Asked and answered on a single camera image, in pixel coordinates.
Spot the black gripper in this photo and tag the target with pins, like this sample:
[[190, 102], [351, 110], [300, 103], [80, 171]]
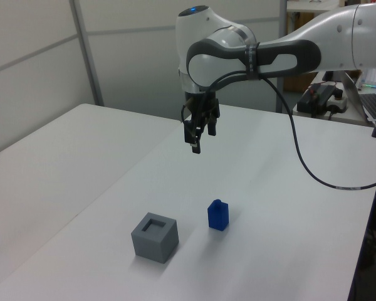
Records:
[[208, 105]]

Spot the blue block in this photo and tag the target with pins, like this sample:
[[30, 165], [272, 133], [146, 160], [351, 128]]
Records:
[[217, 216]]

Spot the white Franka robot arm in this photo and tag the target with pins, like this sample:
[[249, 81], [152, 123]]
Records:
[[300, 28]]

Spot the grey hollow cuboid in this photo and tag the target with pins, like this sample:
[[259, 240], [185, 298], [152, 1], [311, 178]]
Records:
[[156, 241]]

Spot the brown cardboard box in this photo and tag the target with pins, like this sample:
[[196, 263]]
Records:
[[297, 82]]

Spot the black electronics box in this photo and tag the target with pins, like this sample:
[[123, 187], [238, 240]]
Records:
[[313, 97]]

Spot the white power strip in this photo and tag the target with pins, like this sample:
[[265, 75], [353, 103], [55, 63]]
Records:
[[336, 103]]

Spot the silver laptop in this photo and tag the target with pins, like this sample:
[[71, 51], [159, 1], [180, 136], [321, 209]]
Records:
[[368, 105]]

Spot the grey partition frame post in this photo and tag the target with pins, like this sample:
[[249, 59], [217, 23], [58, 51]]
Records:
[[282, 53], [87, 53]]

